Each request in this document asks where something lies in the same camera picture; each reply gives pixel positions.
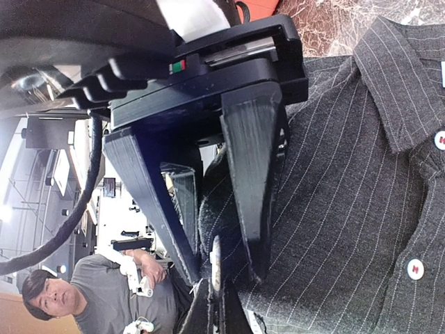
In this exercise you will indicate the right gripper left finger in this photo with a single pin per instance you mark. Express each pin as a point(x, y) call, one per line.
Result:
point(199, 319)

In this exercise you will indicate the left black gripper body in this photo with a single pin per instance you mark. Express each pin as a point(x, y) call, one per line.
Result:
point(269, 49)

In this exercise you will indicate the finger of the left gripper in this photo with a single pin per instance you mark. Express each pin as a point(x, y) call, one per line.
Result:
point(251, 121)
point(163, 176)

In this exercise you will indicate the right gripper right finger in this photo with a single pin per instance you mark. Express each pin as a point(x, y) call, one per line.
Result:
point(231, 316)

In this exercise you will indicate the round brooch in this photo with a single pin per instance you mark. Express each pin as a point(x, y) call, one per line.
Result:
point(216, 266)

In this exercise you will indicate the black pinstriped shirt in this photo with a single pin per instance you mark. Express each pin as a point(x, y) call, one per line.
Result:
point(358, 226)

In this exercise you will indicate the seated person in background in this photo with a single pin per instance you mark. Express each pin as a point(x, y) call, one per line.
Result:
point(98, 296)

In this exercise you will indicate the orange plastic bin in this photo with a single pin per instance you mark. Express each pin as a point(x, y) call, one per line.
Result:
point(260, 9)

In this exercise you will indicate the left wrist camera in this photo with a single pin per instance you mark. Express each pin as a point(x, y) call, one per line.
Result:
point(35, 34)

